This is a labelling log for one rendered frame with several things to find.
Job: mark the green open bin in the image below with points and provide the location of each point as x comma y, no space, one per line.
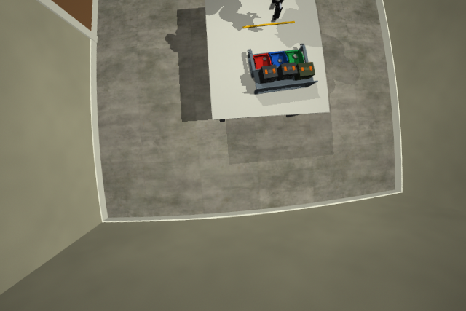
300,58

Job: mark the grey metal shelf rack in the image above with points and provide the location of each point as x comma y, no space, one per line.
265,87

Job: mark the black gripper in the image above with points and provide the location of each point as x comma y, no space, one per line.
278,8

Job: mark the blue bin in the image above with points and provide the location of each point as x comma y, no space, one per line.
275,56

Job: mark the red open bin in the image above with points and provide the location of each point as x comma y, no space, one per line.
259,62

